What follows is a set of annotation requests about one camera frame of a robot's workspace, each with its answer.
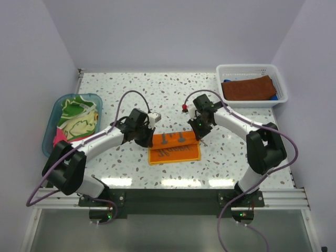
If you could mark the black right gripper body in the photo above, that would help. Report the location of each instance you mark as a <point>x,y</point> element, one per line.
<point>201,127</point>

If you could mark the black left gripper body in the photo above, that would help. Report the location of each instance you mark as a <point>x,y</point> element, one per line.
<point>144,133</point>

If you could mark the brown towel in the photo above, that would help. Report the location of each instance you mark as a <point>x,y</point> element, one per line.
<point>248,89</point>

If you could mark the blue towel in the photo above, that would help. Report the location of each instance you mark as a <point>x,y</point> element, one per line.
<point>274,98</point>

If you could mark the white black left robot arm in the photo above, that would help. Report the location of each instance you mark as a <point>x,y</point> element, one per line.
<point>65,168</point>

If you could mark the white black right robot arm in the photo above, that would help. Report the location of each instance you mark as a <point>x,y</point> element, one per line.
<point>264,145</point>

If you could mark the green patterned towel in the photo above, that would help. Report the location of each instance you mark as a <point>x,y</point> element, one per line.
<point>78,119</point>

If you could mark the white plastic mesh basket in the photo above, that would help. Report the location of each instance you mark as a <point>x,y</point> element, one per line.
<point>251,85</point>

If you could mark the pink towel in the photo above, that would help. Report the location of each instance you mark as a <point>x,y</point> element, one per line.
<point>60,136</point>

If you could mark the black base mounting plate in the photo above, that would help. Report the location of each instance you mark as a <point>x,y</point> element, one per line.
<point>121,203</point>

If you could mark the teal plastic bin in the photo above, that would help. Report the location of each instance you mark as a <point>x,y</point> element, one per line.
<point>47,144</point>

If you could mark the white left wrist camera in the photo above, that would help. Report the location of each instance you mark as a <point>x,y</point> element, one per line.
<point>154,117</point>

